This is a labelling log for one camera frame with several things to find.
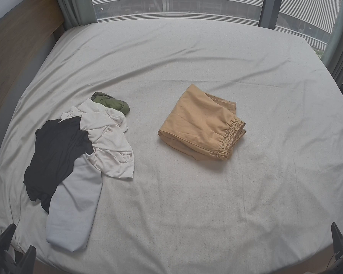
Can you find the tan shorts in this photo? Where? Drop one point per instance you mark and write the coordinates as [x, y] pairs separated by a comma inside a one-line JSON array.
[[197, 124]]

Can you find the pale grey garment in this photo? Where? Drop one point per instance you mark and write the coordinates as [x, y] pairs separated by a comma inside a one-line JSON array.
[[74, 204]]

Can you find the green garment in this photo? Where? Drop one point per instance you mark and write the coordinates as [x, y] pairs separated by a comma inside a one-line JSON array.
[[111, 101]]

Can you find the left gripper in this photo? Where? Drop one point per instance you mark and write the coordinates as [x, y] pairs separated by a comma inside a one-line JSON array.
[[0, 263]]

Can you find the black garment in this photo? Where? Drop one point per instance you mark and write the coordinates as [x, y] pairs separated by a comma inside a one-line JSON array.
[[57, 153]]

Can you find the bed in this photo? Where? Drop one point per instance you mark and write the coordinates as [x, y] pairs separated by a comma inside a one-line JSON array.
[[171, 61]]

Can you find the blue-green curtain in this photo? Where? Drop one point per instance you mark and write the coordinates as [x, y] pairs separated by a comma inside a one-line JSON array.
[[71, 1], [341, 38]]

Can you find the white garment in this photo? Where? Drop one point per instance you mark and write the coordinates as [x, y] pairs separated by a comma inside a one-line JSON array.
[[108, 141]]

